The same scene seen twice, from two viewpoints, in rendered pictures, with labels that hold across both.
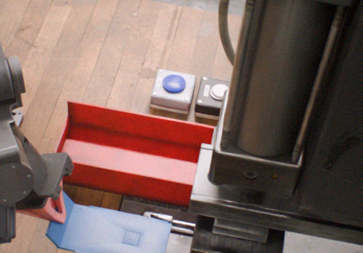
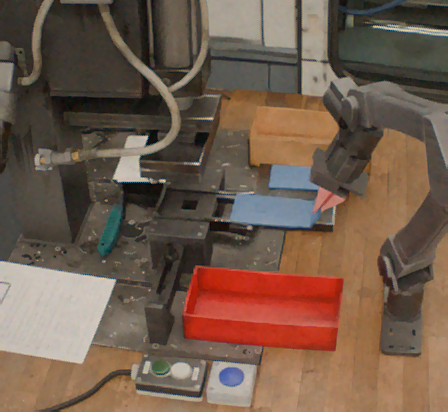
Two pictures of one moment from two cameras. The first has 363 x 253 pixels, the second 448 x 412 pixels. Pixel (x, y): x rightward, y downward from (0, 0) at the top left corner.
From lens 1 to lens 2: 1.70 m
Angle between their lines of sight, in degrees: 93
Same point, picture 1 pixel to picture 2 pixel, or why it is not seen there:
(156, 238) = (241, 210)
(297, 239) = (121, 274)
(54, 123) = (349, 350)
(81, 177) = (311, 289)
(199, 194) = (214, 96)
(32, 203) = not seen: hidden behind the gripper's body
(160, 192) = (240, 283)
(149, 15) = not seen: outside the picture
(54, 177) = (318, 157)
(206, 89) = (195, 375)
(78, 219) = (303, 217)
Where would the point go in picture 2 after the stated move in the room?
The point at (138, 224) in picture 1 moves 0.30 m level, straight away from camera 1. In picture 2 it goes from (256, 217) to (262, 344)
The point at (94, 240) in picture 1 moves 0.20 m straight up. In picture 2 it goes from (288, 206) to (289, 108)
